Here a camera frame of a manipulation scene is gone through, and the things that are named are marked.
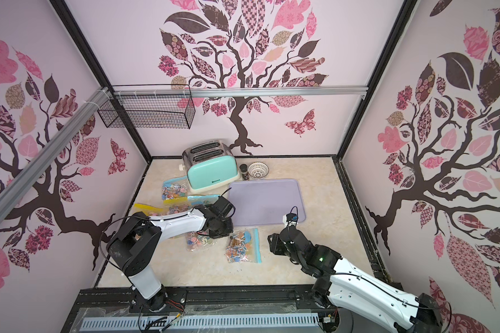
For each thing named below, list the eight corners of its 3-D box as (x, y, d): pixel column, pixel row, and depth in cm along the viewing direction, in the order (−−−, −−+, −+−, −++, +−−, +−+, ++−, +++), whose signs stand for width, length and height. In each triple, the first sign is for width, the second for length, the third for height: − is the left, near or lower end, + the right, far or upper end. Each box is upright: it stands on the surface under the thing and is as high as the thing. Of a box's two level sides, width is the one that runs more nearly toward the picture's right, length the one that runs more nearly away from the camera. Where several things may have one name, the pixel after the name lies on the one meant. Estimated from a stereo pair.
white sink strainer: (248, 175, 114) (247, 169, 110) (254, 165, 119) (253, 159, 115) (264, 181, 111) (265, 175, 107) (270, 171, 116) (270, 165, 112)
